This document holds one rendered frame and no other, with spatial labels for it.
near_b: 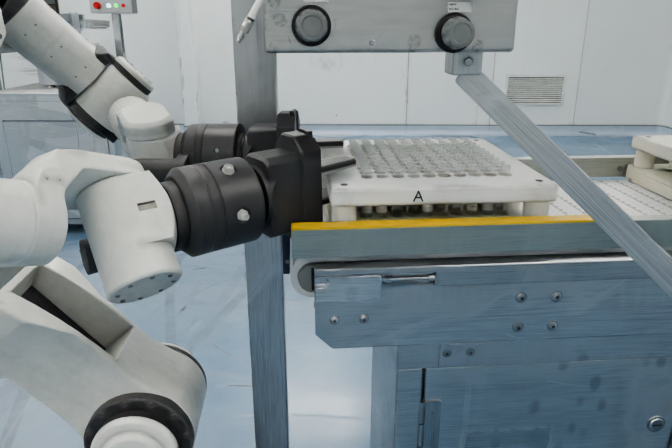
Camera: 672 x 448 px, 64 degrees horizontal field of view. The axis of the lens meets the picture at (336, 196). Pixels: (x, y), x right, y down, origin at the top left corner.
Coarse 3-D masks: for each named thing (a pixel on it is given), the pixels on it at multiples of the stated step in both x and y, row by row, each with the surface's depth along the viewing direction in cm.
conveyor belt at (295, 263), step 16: (560, 192) 79; (608, 192) 79; (624, 192) 79; (640, 192) 79; (560, 208) 72; (576, 208) 72; (624, 208) 72; (640, 208) 72; (656, 208) 72; (368, 256) 58; (384, 256) 58; (400, 256) 58; (416, 256) 59; (432, 256) 59; (448, 256) 59; (464, 256) 59; (480, 256) 59
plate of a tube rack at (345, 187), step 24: (480, 144) 76; (528, 168) 64; (336, 192) 56; (360, 192) 56; (384, 192) 56; (408, 192) 57; (432, 192) 57; (456, 192) 57; (480, 192) 57; (504, 192) 57; (528, 192) 58; (552, 192) 58
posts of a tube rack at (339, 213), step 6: (528, 204) 59; (534, 204) 59; (540, 204) 58; (546, 204) 59; (336, 210) 57; (342, 210) 57; (348, 210) 57; (354, 210) 57; (528, 210) 59; (534, 210) 59; (540, 210) 59; (546, 210) 59; (336, 216) 57; (342, 216) 57; (348, 216) 57; (354, 216) 58
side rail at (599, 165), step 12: (576, 156) 85; (588, 156) 85; (600, 156) 85; (612, 156) 85; (624, 156) 85; (540, 168) 84; (588, 168) 84; (600, 168) 85; (612, 168) 85; (624, 168) 85
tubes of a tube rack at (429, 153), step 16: (368, 144) 72; (384, 144) 72; (400, 144) 74; (416, 144) 72; (432, 144) 72; (448, 144) 72; (384, 160) 67; (400, 160) 65; (416, 160) 65; (432, 160) 64; (448, 160) 64; (464, 160) 64; (480, 160) 64; (448, 208) 64; (464, 208) 64; (480, 208) 64
